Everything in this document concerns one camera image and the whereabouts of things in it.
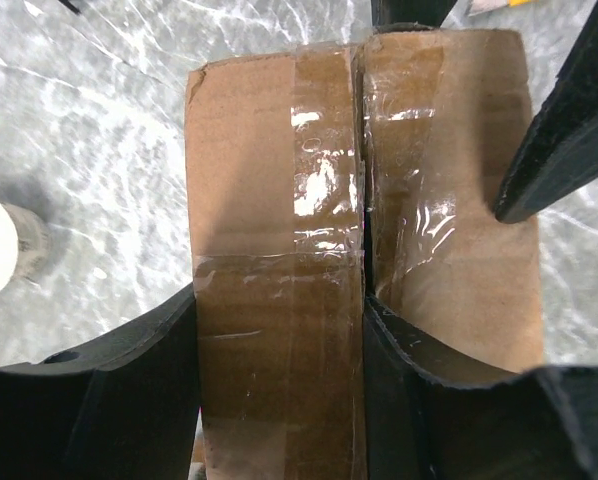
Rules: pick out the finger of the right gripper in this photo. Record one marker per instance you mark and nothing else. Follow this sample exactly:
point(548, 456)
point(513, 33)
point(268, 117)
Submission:
point(559, 152)
point(430, 13)

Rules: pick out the brown cardboard express box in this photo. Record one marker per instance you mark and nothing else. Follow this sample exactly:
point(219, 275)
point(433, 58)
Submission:
point(324, 175)

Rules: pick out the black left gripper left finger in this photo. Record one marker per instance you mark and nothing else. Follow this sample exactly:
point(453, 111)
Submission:
point(122, 406)

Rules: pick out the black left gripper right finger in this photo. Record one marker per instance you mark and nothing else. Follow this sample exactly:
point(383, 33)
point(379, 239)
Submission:
point(435, 413)

